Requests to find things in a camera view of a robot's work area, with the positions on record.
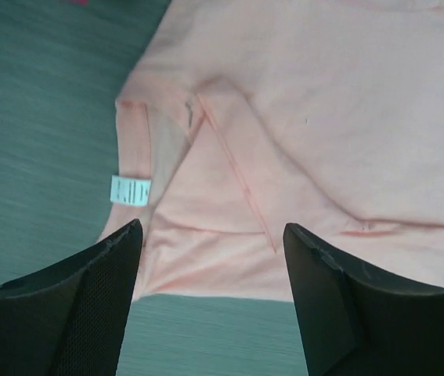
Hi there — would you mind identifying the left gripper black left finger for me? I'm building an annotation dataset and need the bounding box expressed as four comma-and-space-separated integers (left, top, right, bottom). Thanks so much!
0, 219, 143, 375

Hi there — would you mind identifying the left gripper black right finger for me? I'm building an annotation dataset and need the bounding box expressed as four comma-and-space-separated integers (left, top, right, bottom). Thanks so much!
283, 223, 444, 375

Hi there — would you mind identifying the salmon pink t shirt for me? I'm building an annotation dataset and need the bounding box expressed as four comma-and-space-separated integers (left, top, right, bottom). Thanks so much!
103, 1, 444, 302

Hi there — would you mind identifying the red folded t shirt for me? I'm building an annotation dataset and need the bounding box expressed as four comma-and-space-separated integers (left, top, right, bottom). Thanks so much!
68, 0, 89, 5

